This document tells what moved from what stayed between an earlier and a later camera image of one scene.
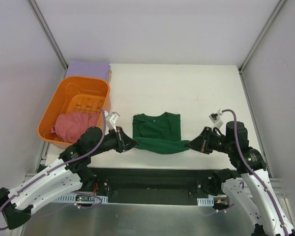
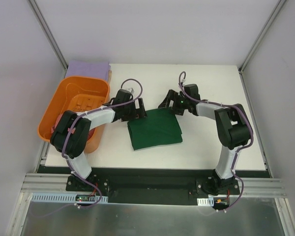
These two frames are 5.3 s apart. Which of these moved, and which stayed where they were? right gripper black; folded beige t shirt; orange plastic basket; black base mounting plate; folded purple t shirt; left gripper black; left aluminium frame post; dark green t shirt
Moved: dark green t shirt; left gripper black; right gripper black
Stayed: folded purple t shirt; left aluminium frame post; folded beige t shirt; orange plastic basket; black base mounting plate
